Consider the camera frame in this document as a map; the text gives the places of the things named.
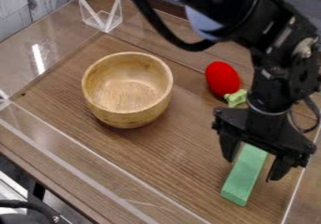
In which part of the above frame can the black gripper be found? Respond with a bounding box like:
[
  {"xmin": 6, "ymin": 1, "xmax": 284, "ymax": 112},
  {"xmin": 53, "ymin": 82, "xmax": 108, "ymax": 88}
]
[{"xmin": 212, "ymin": 101, "xmax": 316, "ymax": 182}]

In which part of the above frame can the green rectangular block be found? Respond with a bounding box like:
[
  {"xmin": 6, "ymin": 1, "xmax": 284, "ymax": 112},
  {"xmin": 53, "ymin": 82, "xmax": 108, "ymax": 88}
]
[{"xmin": 221, "ymin": 144, "xmax": 269, "ymax": 207}]

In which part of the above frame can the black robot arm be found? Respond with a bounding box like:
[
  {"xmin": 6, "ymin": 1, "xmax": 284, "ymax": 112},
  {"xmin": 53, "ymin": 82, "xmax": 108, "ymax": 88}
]
[{"xmin": 132, "ymin": 0, "xmax": 321, "ymax": 181}]

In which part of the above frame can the brown wooden bowl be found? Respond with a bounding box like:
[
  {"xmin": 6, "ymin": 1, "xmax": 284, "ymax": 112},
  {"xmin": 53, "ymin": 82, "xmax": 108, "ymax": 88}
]
[{"xmin": 82, "ymin": 52, "xmax": 173, "ymax": 128}]

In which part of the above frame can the red toy strawberry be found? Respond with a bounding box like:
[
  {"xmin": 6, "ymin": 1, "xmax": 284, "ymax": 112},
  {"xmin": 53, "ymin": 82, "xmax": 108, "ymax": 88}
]
[{"xmin": 207, "ymin": 61, "xmax": 248, "ymax": 108}]

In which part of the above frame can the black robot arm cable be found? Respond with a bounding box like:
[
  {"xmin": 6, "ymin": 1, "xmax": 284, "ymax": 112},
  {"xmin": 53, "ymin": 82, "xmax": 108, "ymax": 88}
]
[{"xmin": 288, "ymin": 95, "xmax": 321, "ymax": 134}]

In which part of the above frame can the black cable bottom left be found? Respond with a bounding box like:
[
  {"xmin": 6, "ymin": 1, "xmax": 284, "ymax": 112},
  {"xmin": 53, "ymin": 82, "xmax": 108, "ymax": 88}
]
[{"xmin": 0, "ymin": 198, "xmax": 55, "ymax": 224}]

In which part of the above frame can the clear acrylic corner bracket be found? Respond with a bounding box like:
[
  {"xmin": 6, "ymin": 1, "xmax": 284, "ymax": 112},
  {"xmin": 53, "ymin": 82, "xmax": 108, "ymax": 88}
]
[{"xmin": 78, "ymin": 0, "xmax": 124, "ymax": 33}]

